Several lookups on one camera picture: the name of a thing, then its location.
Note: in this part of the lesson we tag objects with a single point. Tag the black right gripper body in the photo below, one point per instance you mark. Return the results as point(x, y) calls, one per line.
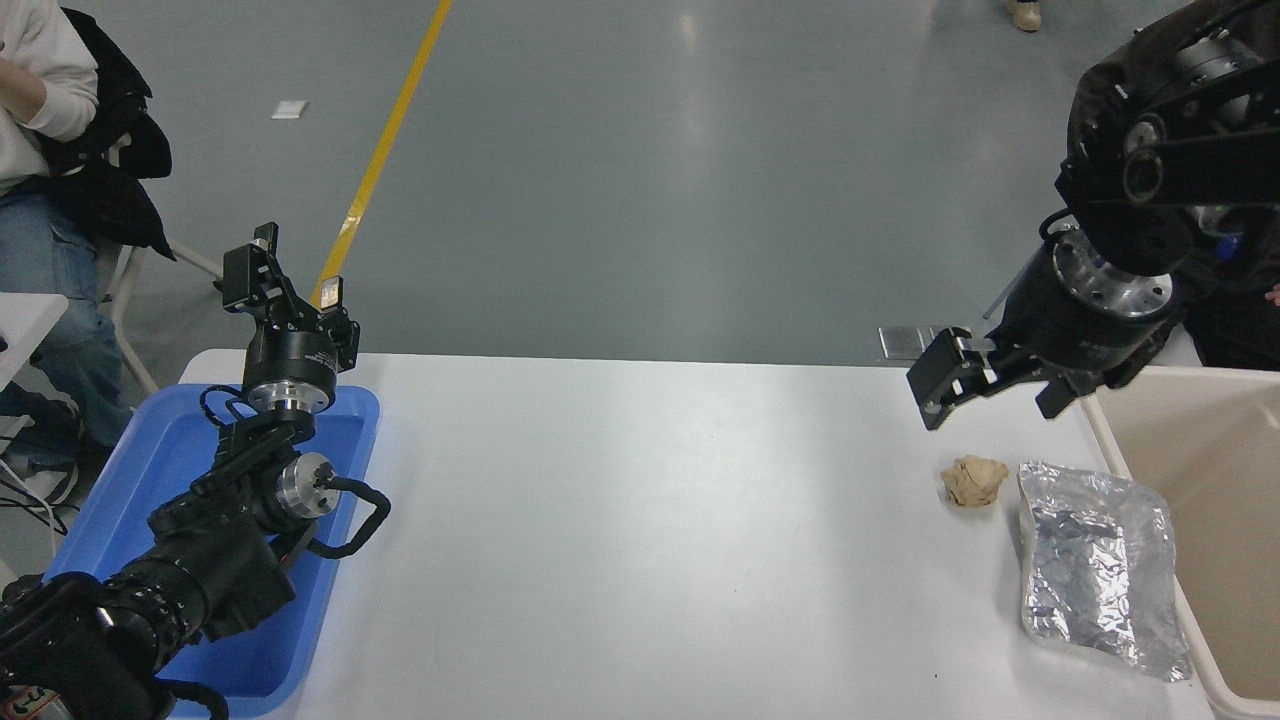
point(1070, 335)

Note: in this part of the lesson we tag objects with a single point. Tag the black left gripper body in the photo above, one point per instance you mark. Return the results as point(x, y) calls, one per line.
point(292, 355)

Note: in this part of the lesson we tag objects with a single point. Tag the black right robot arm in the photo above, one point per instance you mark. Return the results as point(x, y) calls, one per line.
point(1170, 170)

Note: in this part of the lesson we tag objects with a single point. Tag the person's hand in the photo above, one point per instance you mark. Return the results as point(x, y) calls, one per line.
point(22, 92)

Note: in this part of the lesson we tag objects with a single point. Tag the metal floor plate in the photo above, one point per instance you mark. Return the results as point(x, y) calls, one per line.
point(900, 342)

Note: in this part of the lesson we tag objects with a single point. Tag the crumpled tan paper ball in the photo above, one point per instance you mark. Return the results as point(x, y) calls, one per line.
point(975, 482)

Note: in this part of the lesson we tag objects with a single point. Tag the blue plastic tray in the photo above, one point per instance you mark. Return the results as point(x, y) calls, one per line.
point(150, 450)

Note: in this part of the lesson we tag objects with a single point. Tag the black jacket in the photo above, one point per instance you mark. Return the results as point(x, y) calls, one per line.
point(110, 180)

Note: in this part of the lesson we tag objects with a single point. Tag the large pale bin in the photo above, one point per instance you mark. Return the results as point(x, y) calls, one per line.
point(1220, 520)

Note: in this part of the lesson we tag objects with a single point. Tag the seated person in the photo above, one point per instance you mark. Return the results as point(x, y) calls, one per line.
point(40, 280)

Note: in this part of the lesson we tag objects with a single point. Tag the small white table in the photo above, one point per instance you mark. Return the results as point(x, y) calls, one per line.
point(25, 325)

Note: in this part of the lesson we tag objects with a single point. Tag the walking person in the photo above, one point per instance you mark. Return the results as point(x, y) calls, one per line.
point(1024, 14)

